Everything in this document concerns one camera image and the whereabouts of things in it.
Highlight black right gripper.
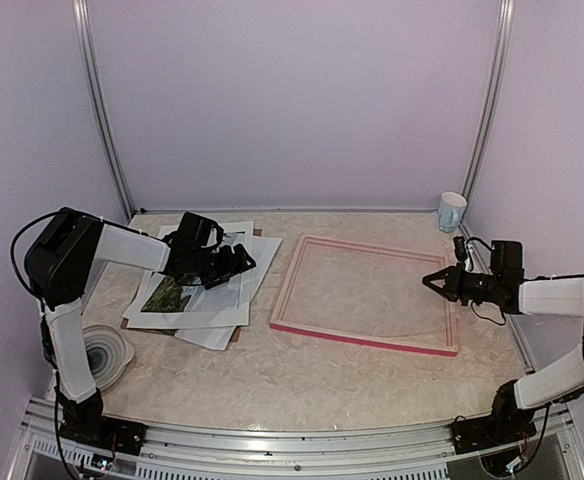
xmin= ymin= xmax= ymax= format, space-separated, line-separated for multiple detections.
xmin=423 ymin=262 xmax=502 ymax=306

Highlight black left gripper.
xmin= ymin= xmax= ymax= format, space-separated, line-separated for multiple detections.
xmin=191 ymin=243 xmax=256 ymax=291

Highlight pink wooden picture frame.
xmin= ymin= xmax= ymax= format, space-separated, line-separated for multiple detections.
xmin=270 ymin=234 xmax=459 ymax=357

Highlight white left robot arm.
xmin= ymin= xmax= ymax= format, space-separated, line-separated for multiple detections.
xmin=23 ymin=207 xmax=257 ymax=403

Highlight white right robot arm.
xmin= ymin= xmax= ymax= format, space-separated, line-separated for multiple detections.
xmin=422 ymin=237 xmax=584 ymax=444

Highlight white photo mat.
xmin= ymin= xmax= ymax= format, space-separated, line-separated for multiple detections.
xmin=157 ymin=222 xmax=253 ymax=254

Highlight green landscape photo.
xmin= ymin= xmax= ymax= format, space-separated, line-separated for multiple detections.
xmin=140 ymin=277 xmax=202 ymax=313

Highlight white paper sheets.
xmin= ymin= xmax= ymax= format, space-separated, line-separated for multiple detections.
xmin=122 ymin=235 xmax=281 ymax=351

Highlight light blue mug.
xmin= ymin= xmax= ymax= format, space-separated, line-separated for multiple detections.
xmin=437 ymin=192 xmax=467 ymax=233

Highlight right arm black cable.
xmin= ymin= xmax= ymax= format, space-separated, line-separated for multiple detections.
xmin=451 ymin=234 xmax=508 ymax=326

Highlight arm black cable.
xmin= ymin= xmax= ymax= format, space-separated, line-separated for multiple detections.
xmin=451 ymin=234 xmax=508 ymax=326
xmin=10 ymin=209 xmax=73 ymax=301

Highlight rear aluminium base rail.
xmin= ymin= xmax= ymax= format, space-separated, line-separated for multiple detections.
xmin=134 ymin=207 xmax=438 ymax=215

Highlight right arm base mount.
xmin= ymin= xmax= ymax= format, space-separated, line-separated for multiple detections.
xmin=450 ymin=380 xmax=537 ymax=455

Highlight front aluminium rail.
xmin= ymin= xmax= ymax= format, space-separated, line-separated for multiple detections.
xmin=4 ymin=398 xmax=584 ymax=479

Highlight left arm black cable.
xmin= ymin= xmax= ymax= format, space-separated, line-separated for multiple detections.
xmin=10 ymin=209 xmax=73 ymax=301

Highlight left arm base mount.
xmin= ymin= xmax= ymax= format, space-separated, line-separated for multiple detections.
xmin=57 ymin=389 xmax=147 ymax=456

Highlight right aluminium corner post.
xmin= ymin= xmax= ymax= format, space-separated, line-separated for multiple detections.
xmin=462 ymin=0 xmax=515 ymax=202

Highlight aluminium corner post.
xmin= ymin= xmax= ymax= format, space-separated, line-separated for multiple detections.
xmin=462 ymin=0 xmax=515 ymax=202
xmin=72 ymin=0 xmax=136 ymax=221

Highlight left aluminium corner post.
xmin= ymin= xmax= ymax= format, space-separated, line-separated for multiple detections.
xmin=72 ymin=0 xmax=136 ymax=221

